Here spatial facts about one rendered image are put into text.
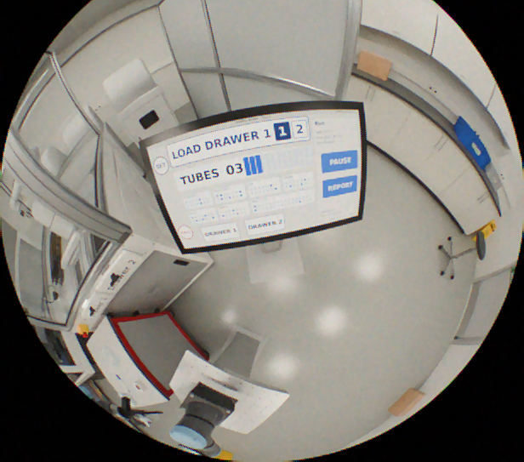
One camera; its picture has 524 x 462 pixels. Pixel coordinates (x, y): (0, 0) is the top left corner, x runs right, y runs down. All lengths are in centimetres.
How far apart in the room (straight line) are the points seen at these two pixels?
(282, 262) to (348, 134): 112
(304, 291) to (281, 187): 114
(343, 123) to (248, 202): 27
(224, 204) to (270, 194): 10
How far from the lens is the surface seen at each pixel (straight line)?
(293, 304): 138
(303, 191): 34
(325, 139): 34
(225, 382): 78
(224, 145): 31
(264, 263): 131
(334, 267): 144
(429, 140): 223
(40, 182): 53
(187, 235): 41
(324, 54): 82
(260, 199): 33
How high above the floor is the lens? 134
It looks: 62 degrees down
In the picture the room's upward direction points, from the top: 10 degrees counter-clockwise
